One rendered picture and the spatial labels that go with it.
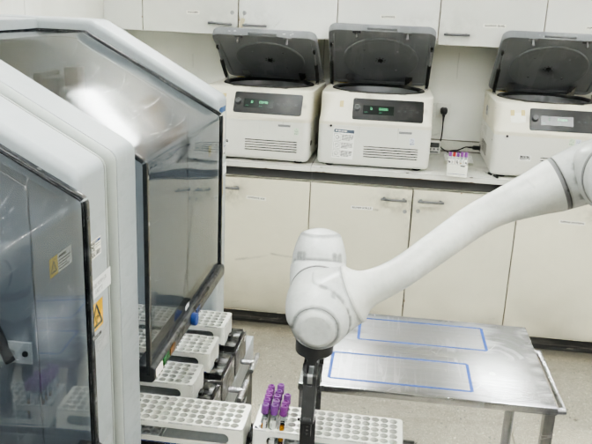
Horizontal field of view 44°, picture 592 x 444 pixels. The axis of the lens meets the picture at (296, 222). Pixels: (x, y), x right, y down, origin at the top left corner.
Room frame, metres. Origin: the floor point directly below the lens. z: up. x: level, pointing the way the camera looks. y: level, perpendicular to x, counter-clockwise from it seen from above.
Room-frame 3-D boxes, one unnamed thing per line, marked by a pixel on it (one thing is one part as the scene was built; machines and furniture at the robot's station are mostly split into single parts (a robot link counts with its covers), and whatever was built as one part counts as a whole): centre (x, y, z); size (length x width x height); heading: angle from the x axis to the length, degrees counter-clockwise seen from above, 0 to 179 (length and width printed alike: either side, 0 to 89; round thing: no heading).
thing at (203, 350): (1.68, 0.33, 0.83); 0.30 x 0.10 x 0.06; 83
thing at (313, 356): (1.32, -0.05, 1.02); 0.08 x 0.07 x 0.09; 173
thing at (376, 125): (3.90, -0.40, 1.24); 0.62 x 0.56 x 0.69; 174
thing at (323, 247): (1.31, -0.05, 1.20); 0.13 x 0.11 x 0.16; 178
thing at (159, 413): (1.36, 0.23, 0.83); 0.30 x 0.10 x 0.06; 83
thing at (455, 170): (3.65, -0.80, 0.93); 0.30 x 0.10 x 0.06; 167
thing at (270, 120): (3.97, 0.18, 1.22); 0.62 x 0.56 x 0.64; 171
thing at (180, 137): (1.62, 0.48, 1.28); 0.61 x 0.51 x 0.63; 173
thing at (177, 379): (1.53, 0.35, 0.83); 0.30 x 0.10 x 0.06; 83
